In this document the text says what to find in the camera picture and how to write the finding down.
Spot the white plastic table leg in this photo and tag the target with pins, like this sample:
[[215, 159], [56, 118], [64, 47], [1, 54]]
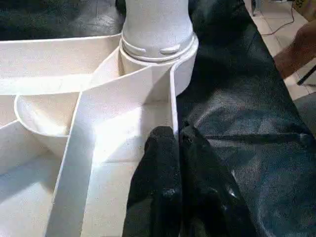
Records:
[[158, 24]]

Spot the grey metal chair leg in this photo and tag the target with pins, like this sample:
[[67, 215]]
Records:
[[254, 7]]

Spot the black work mat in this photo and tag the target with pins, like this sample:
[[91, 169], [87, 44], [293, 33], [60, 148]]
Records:
[[234, 123]]

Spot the bare human forearm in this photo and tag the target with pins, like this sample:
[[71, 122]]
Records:
[[296, 51]]

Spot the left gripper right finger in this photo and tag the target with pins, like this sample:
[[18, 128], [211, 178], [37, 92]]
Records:
[[209, 197]]

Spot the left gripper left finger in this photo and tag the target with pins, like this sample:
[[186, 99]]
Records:
[[158, 187]]

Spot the white plastic table top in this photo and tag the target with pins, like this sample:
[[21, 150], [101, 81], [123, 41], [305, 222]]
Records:
[[49, 74]]

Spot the black floor stand leg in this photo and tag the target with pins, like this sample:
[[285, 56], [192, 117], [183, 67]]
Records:
[[307, 74]]

